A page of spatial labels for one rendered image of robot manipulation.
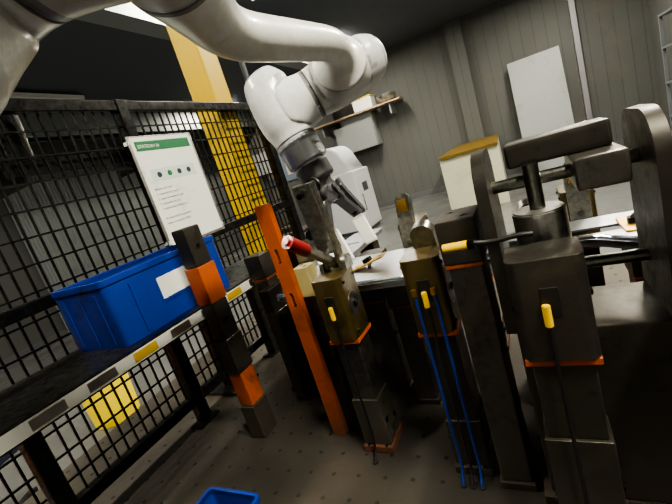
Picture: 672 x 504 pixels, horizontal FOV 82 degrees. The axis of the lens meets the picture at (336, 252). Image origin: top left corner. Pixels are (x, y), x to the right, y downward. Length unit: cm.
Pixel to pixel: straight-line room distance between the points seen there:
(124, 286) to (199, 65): 95
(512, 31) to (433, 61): 147
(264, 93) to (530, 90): 784
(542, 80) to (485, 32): 142
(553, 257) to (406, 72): 864
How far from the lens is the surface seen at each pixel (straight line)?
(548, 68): 861
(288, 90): 83
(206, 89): 155
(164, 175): 119
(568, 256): 44
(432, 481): 75
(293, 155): 81
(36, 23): 39
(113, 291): 81
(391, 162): 908
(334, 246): 68
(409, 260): 56
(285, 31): 61
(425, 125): 889
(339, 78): 78
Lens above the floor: 123
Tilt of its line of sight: 12 degrees down
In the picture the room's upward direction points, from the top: 18 degrees counter-clockwise
